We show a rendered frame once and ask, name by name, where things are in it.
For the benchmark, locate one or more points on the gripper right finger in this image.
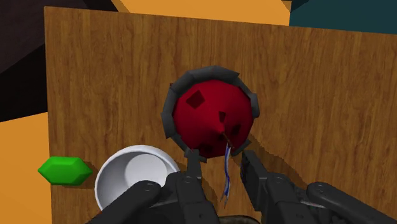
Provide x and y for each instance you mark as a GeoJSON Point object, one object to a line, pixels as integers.
{"type": "Point", "coordinates": [279, 198]}

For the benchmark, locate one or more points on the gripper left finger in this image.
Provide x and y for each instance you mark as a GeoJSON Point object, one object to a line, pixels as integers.
{"type": "Point", "coordinates": [186, 198]}

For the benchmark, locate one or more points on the white bowl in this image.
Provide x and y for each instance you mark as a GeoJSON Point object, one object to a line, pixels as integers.
{"type": "Point", "coordinates": [116, 175]}

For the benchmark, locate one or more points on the wooden table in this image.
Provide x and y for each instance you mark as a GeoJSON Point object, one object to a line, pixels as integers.
{"type": "Point", "coordinates": [310, 93]}

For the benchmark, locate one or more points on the green gem-shaped block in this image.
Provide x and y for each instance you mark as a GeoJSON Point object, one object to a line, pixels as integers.
{"type": "Point", "coordinates": [63, 171]}

